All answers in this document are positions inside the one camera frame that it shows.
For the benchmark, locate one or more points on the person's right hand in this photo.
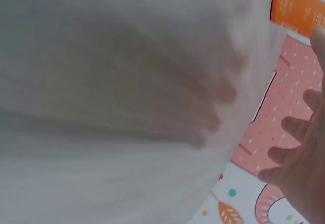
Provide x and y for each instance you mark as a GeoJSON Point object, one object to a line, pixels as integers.
{"type": "Point", "coordinates": [309, 173]}

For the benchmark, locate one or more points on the person's right thumb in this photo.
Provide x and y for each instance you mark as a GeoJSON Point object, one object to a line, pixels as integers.
{"type": "Point", "coordinates": [320, 51]}

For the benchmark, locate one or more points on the orange box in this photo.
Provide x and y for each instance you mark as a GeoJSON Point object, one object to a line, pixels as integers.
{"type": "Point", "coordinates": [294, 8]}

